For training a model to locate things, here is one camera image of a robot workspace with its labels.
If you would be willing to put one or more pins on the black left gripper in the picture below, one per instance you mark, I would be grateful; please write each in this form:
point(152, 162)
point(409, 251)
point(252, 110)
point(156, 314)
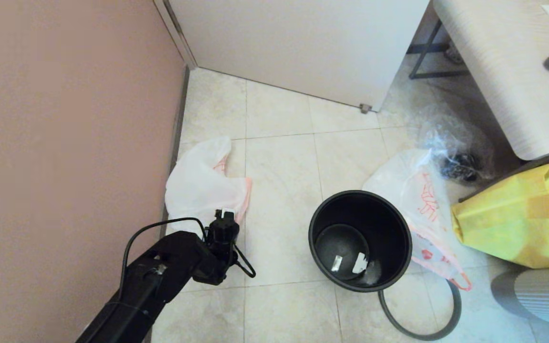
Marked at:
point(222, 233)

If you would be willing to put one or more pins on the white plastic bag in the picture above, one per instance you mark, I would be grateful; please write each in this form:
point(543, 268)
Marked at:
point(412, 190)

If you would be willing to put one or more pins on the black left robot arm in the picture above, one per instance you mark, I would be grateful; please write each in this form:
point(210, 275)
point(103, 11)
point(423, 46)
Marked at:
point(150, 281)

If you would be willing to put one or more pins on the black round trash bin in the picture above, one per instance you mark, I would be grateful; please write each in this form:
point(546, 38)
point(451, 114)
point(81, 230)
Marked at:
point(384, 224)

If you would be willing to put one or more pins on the clear plastic bag with dark items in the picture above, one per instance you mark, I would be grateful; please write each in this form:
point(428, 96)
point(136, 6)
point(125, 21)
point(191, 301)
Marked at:
point(455, 147)

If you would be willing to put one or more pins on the yellow fabric bag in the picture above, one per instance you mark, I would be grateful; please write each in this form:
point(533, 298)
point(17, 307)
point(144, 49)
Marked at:
point(508, 224)

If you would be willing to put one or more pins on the grey metal baseboard strip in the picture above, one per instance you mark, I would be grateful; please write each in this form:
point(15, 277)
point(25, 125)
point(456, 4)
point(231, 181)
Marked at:
point(179, 119)

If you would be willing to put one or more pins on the white door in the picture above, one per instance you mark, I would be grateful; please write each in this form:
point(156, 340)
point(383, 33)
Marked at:
point(303, 43)

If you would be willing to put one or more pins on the light wood grain table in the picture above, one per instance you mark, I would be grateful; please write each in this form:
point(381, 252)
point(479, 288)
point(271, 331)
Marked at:
point(503, 71)

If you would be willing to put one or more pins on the white ribbed round stool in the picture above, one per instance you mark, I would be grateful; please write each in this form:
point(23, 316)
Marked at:
point(546, 297)

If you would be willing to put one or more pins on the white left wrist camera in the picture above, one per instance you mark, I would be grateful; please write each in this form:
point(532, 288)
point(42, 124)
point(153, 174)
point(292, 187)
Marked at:
point(228, 211)

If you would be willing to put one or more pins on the small metal door bracket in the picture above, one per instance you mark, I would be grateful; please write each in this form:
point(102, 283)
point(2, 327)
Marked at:
point(366, 108)

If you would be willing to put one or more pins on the white door frame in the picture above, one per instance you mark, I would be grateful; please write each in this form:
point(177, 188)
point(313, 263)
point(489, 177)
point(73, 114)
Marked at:
point(181, 38)

